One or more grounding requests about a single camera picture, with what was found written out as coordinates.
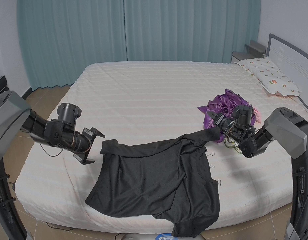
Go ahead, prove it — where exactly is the white printed pillow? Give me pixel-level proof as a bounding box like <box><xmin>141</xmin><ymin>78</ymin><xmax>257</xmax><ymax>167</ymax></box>
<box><xmin>235</xmin><ymin>57</ymin><xmax>302</xmax><ymax>96</ymax></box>

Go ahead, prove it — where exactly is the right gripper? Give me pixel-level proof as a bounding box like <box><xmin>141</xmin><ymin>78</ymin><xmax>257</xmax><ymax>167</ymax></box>
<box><xmin>206</xmin><ymin>110</ymin><xmax>237</xmax><ymax>134</ymax></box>

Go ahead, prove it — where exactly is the pink garment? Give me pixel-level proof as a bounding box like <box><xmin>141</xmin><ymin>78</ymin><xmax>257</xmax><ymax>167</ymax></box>
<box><xmin>252</xmin><ymin>107</ymin><xmax>262</xmax><ymax>123</ymax></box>

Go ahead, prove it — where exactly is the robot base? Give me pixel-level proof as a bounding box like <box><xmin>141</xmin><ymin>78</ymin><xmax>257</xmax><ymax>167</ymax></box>
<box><xmin>124</xmin><ymin>231</ymin><xmax>203</xmax><ymax>240</ymax></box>

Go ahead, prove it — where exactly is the black T-shirt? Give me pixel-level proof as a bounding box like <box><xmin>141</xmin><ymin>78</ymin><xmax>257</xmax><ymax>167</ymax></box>
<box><xmin>85</xmin><ymin>128</ymin><xmax>221</xmax><ymax>237</ymax></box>

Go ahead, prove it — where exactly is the bed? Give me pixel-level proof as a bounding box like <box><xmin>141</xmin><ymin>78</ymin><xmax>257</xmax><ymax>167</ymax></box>
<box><xmin>15</xmin><ymin>33</ymin><xmax>308</xmax><ymax>234</ymax></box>

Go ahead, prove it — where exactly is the black cable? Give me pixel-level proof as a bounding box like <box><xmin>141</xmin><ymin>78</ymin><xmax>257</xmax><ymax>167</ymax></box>
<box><xmin>39</xmin><ymin>144</ymin><xmax>63</xmax><ymax>157</ymax></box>
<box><xmin>45</xmin><ymin>222</ymin><xmax>72</xmax><ymax>232</ymax></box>

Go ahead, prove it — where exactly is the purple satin garment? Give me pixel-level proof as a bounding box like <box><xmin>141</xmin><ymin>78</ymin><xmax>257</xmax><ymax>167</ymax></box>
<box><xmin>197</xmin><ymin>88</ymin><xmax>257</xmax><ymax>143</ymax></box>

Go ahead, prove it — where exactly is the black chest of drawers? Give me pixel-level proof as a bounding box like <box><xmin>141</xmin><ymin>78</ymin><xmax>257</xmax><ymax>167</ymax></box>
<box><xmin>0</xmin><ymin>76</ymin><xmax>10</xmax><ymax>102</ymax></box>

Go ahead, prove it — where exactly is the blue-green curtain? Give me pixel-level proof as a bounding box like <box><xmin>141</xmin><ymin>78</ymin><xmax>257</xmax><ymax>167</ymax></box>
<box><xmin>123</xmin><ymin>0</ymin><xmax>261</xmax><ymax>64</ymax></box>
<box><xmin>17</xmin><ymin>0</ymin><xmax>128</xmax><ymax>89</ymax></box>

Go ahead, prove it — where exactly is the white printed garment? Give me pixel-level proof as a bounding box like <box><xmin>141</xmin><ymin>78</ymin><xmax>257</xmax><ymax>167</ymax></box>
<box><xmin>224</xmin><ymin>135</ymin><xmax>242</xmax><ymax>154</ymax></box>

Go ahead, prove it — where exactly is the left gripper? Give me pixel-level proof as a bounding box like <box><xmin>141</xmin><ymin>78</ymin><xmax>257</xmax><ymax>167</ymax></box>
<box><xmin>73</xmin><ymin>127</ymin><xmax>106</xmax><ymax>165</ymax></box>

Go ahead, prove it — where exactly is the grey bedside table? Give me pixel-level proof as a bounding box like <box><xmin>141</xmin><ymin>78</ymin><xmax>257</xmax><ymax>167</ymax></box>
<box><xmin>232</xmin><ymin>40</ymin><xmax>266</xmax><ymax>64</ymax></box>

